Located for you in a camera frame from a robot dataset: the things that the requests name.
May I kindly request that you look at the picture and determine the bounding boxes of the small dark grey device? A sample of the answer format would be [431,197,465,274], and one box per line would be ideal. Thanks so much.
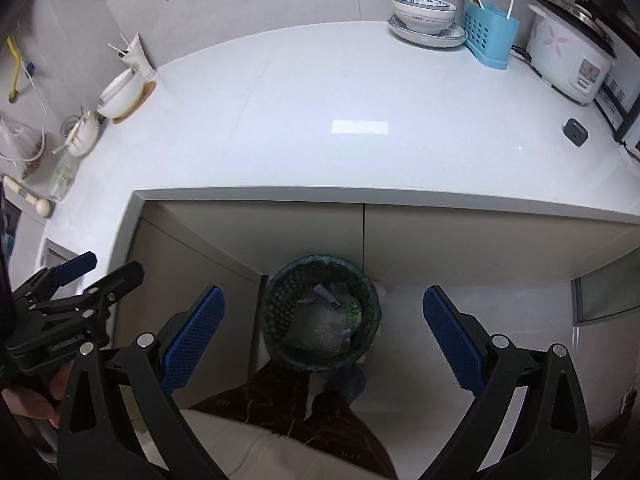
[562,118,589,148]

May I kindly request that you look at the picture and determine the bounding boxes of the wooden coaster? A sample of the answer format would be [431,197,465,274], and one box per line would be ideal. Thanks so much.
[112,81,156,125]

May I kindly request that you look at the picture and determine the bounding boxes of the person's left hand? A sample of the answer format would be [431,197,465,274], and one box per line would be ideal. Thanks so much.
[1,361,75,429]

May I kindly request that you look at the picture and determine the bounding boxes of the white cup with sticks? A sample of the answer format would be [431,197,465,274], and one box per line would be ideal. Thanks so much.
[108,32,156,81]

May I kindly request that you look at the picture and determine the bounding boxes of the beige cabinet doors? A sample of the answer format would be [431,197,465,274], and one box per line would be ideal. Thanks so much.
[115,200,639,404]

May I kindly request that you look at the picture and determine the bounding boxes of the purple stick sachet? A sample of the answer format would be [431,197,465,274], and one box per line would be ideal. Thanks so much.
[312,284,342,308]

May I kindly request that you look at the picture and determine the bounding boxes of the white patterned ceramic bowl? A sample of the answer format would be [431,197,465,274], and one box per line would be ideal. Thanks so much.
[392,0,458,35]

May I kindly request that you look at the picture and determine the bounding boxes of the blue plastic utensil holder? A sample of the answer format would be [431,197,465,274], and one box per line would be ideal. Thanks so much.
[463,0,520,70]

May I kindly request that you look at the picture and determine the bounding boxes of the yellow handled brush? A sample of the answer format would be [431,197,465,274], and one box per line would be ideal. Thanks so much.
[6,37,22,103]

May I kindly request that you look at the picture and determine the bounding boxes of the clear bubble wrap sheet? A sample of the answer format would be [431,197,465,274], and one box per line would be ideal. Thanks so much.
[284,298,362,356]

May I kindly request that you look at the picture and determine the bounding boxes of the white floral rice cooker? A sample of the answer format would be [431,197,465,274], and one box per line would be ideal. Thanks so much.
[526,0,616,105]

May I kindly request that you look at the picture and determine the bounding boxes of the microwave oven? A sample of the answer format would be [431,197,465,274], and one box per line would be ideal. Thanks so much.
[596,73,639,158]

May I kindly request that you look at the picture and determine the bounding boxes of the blue rimmed ceramic plate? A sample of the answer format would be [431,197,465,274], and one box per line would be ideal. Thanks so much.
[387,15,468,49]

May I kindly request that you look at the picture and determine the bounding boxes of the clear glass jar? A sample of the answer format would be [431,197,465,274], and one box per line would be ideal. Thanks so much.
[49,152,80,202]

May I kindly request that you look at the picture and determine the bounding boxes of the wooden pestle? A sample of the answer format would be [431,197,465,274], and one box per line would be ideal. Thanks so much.
[2,174,53,219]

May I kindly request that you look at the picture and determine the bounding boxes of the white bowl on coaster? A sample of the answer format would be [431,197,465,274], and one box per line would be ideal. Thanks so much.
[96,68,144,119]

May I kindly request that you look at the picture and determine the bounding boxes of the black mesh trash bin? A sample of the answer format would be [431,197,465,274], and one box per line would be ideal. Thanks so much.
[260,255,382,373]

